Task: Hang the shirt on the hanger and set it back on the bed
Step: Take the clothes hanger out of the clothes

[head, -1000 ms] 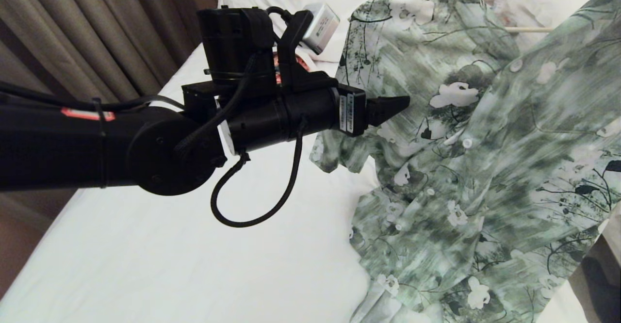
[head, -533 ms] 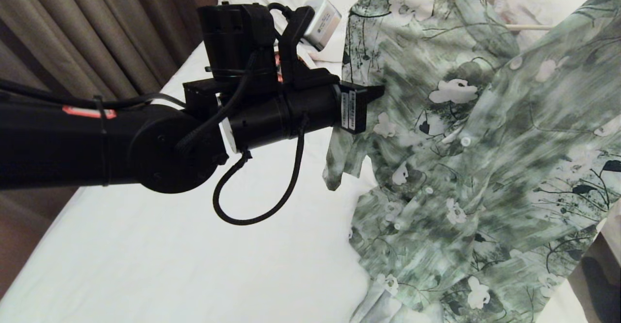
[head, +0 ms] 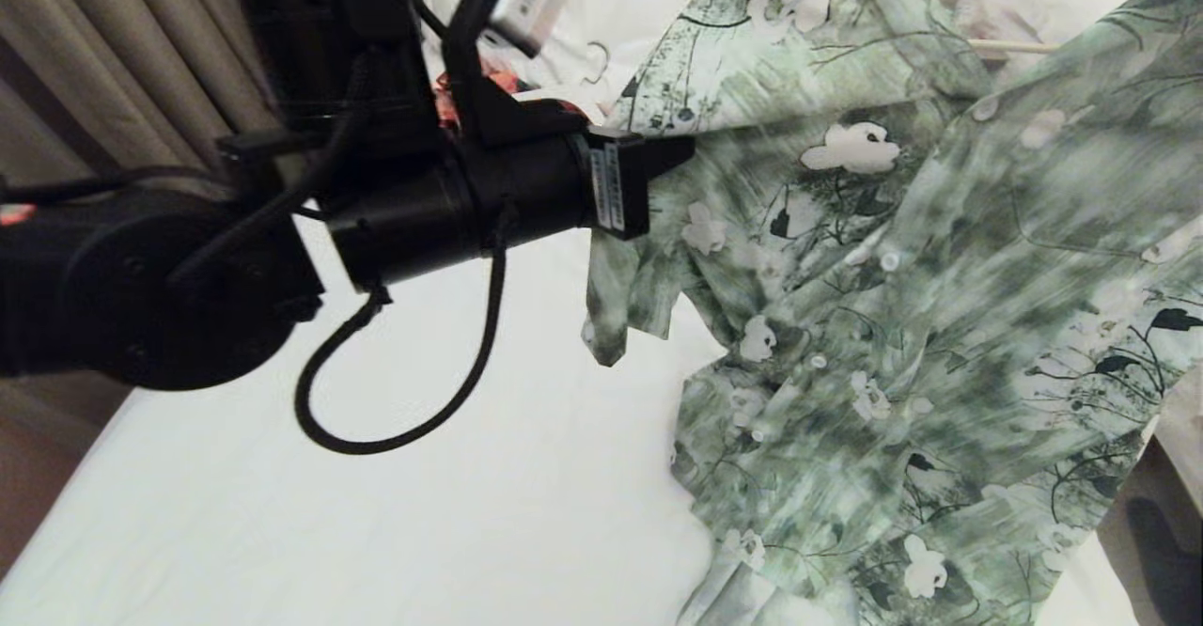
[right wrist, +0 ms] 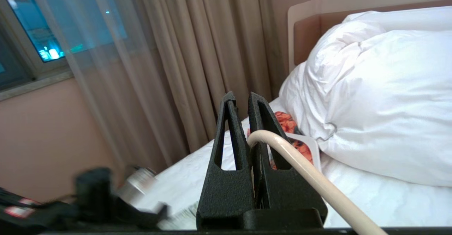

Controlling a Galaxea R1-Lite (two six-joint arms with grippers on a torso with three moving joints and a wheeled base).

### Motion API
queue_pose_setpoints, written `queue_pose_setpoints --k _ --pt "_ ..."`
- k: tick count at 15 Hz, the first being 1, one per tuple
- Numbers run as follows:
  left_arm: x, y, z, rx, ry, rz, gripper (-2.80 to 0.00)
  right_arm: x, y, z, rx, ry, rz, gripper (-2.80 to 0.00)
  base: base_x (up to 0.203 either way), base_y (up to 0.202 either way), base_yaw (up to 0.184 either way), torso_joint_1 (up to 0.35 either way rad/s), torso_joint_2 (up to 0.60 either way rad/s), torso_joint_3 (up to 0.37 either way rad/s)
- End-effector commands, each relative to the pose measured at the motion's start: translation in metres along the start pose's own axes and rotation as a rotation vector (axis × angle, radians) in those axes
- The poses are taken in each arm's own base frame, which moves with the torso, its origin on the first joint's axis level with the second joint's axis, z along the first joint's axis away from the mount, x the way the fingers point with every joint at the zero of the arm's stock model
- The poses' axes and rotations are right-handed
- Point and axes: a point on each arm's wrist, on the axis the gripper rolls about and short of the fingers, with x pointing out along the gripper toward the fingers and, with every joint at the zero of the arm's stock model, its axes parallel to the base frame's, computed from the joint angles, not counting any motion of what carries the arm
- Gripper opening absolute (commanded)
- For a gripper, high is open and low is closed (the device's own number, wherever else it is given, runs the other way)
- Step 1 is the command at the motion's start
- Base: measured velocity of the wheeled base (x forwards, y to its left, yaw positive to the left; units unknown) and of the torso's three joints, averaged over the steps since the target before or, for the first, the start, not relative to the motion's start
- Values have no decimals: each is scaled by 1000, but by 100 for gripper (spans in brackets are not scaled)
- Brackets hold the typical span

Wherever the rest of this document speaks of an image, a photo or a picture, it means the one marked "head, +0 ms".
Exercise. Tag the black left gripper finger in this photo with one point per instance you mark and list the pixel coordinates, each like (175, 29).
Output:
(667, 149)

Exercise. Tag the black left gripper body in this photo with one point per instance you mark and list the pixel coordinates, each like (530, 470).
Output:
(526, 194)

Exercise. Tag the green floral button shirt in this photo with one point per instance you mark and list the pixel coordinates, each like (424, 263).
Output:
(893, 325)

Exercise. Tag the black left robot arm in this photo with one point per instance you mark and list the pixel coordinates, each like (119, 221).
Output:
(188, 259)

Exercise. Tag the white clip hanger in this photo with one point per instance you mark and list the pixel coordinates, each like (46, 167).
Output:
(594, 62)

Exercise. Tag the orange floral garment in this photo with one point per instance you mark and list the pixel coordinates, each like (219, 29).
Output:
(451, 104)

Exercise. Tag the white crumpled duvet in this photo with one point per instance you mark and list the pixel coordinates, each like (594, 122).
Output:
(620, 6)

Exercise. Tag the brown curtain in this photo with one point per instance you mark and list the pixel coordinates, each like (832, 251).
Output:
(122, 62)

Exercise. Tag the black slipper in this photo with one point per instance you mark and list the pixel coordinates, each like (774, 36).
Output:
(1165, 560)

